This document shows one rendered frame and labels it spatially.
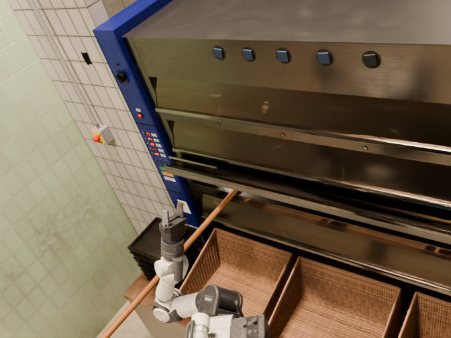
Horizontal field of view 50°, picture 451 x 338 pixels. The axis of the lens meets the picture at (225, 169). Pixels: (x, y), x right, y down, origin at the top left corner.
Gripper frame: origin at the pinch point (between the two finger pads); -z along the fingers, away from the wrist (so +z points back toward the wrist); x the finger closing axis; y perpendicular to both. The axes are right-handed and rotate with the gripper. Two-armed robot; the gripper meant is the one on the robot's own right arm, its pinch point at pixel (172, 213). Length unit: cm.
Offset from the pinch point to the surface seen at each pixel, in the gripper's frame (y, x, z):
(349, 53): -43, -40, -61
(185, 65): 34, -48, -43
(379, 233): -58, -74, 21
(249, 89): 3, -53, -37
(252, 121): 0, -52, -24
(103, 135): 111, -66, 14
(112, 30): 72, -41, -54
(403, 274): -70, -80, 40
